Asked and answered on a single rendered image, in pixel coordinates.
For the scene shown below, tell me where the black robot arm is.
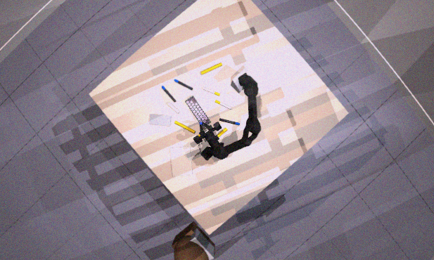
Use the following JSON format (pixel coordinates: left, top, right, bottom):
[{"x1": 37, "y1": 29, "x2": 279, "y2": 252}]
[{"x1": 200, "y1": 73, "x2": 262, "y2": 161}]

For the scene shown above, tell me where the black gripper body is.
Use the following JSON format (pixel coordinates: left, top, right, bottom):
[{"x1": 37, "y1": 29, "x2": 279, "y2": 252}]
[{"x1": 193, "y1": 122, "x2": 222, "y2": 144}]

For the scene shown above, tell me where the grey keyboard with white letter keys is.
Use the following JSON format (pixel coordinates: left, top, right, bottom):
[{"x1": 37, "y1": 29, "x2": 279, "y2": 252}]
[{"x1": 185, "y1": 96, "x2": 210, "y2": 124}]

